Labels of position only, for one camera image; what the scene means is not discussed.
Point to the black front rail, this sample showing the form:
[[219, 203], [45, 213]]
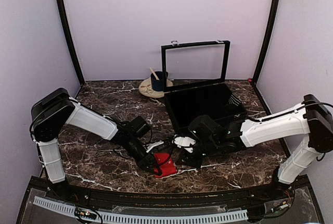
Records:
[[248, 197]]

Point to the dark blue cup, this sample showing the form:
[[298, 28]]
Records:
[[157, 84]]

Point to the right circuit board with wires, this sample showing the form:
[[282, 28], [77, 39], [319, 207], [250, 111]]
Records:
[[293, 214]]

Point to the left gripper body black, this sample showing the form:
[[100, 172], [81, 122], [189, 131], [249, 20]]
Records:
[[142, 162]]

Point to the wooden stick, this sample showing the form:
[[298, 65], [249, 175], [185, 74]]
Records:
[[154, 74]]

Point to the left circuit board with wires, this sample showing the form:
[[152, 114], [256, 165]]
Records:
[[84, 214]]

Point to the striped black white sock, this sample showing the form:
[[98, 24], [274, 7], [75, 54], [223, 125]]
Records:
[[233, 101]]

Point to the circuit board with wires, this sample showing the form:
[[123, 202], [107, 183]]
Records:
[[293, 214], [84, 214]]

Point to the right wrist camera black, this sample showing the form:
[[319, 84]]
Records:
[[204, 130]]

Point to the red Santa Christmas sock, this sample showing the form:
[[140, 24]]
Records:
[[166, 165]]

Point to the white slotted cable duct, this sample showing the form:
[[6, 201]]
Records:
[[145, 215]]

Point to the black frame post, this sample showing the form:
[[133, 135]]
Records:
[[266, 41], [69, 41]]

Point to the black display box glass lid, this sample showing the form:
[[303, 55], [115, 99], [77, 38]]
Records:
[[185, 102]]

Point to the beige woven coaster mat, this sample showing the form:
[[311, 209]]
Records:
[[145, 89]]

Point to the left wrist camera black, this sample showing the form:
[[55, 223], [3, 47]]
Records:
[[139, 127]]

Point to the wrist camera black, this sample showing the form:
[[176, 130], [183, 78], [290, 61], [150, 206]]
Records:
[[204, 130], [139, 127]]

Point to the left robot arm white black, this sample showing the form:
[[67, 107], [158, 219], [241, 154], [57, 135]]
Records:
[[58, 108]]

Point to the right black frame post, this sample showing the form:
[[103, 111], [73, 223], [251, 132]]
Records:
[[266, 41]]

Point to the left black frame post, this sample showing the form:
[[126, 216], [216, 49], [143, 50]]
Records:
[[69, 41]]

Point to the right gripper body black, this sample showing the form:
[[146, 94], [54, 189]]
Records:
[[210, 147]]

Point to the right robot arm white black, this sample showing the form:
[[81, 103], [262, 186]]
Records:
[[311, 118]]

